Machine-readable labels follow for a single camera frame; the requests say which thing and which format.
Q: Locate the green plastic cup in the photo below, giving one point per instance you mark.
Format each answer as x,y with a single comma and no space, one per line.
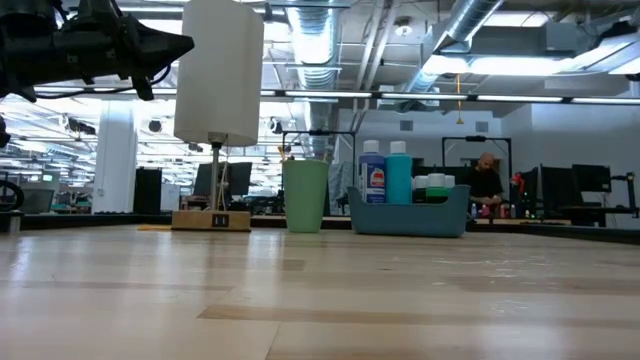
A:
305,200

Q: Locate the small green paint bottle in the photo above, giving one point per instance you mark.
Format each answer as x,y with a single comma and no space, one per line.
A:
437,192

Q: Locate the red curved object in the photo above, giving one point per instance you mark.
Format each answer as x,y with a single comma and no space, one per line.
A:
517,181

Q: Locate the large blue paint bottle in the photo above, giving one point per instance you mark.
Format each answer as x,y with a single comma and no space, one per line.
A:
372,175

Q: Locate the dark background monitor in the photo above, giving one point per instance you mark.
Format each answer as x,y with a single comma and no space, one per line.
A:
555,187
240,177
592,177

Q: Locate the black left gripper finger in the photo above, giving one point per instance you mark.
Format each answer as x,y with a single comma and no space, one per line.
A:
155,44
155,60

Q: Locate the teal plastic bin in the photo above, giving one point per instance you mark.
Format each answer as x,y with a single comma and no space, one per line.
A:
410,220

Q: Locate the silver ventilation duct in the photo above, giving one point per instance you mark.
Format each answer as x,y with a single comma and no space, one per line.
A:
460,20
315,50

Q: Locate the small black paint bottle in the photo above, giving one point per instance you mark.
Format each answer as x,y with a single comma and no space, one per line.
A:
421,181

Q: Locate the large teal paint bottle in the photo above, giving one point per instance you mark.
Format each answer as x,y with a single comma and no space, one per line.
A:
398,175

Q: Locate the white building pillar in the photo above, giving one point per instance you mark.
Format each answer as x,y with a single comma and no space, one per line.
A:
115,165

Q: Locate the grey storage bin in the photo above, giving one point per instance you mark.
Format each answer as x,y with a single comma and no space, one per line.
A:
36,201

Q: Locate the black aluminium table frame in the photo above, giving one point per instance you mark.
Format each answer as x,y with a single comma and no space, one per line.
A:
100,220

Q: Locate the black round wheel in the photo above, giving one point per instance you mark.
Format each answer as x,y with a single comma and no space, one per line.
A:
21,196

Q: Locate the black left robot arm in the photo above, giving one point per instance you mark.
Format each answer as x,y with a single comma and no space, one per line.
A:
25,55

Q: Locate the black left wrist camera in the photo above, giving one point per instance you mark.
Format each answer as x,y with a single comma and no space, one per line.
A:
102,15

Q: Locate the small teal paint bottle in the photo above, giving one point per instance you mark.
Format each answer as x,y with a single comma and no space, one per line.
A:
451,181

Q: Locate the long ceiling light strip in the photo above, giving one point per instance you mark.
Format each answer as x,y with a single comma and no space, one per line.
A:
425,95

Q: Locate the white shade wooden base lamp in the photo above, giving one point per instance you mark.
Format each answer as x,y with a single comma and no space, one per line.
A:
220,75

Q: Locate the black cabinet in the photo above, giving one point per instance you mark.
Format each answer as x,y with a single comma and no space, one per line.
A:
147,192

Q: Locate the person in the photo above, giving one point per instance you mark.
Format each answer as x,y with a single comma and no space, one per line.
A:
484,185

